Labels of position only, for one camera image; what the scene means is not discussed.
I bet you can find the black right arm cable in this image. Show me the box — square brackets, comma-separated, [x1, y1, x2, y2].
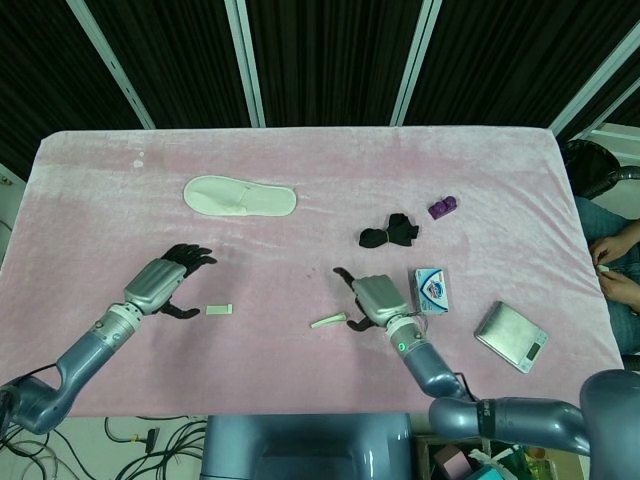
[451, 371, 477, 402]

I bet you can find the white double frame post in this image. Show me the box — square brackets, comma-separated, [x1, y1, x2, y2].
[389, 0, 439, 127]
[224, 0, 267, 128]

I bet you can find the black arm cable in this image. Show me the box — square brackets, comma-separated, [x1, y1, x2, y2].
[451, 371, 477, 402]
[0, 363, 60, 397]

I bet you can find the black sock bundle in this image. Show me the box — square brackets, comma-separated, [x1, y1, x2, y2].
[357, 212, 421, 250]

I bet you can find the white slanted frame post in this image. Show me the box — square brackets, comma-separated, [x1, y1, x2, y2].
[548, 21, 640, 143]
[74, 0, 157, 131]

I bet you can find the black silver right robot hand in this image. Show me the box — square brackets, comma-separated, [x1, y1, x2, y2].
[332, 266, 409, 334]

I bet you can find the white disposable slipper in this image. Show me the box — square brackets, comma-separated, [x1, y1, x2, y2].
[182, 174, 298, 218]

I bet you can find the pink plush table cloth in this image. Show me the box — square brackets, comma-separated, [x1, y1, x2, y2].
[0, 125, 624, 419]

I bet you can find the purple plastic building block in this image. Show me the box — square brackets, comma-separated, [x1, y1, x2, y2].
[427, 195, 459, 221]

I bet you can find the pink cardboard box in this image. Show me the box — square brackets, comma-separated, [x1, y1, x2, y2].
[431, 446, 474, 480]

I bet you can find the person left hand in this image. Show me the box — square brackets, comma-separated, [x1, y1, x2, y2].
[601, 271, 640, 317]

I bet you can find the silver digital kitchen scale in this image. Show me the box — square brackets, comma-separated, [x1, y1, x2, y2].
[473, 300, 550, 376]

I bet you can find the green plastic bag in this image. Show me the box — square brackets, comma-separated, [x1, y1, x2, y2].
[492, 446, 553, 480]

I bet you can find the black chair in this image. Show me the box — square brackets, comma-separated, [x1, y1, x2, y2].
[563, 138, 640, 201]

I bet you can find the person right hand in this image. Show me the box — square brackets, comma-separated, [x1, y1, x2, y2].
[589, 231, 637, 265]

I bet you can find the blue white soap box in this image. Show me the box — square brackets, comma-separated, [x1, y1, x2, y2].
[413, 266, 456, 316]

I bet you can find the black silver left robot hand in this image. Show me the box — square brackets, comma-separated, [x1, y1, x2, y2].
[123, 243, 219, 321]

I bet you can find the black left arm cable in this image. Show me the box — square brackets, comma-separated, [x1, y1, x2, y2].
[0, 363, 60, 397]

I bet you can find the black floor cable tangle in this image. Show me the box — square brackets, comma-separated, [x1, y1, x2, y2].
[0, 414, 209, 480]

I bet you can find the blue-grey robot torso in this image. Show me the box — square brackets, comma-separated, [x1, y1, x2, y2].
[199, 413, 414, 480]

